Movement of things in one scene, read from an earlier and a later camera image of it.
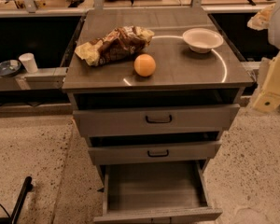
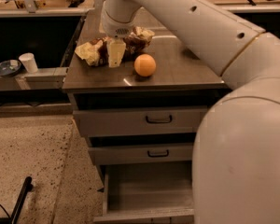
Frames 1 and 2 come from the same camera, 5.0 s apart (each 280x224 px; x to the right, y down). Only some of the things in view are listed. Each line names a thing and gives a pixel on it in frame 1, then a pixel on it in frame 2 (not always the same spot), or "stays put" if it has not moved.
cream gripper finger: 261,20 -> 116,48
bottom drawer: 159,191 stays put
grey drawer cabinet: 164,86 stays put
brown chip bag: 119,42 stays put
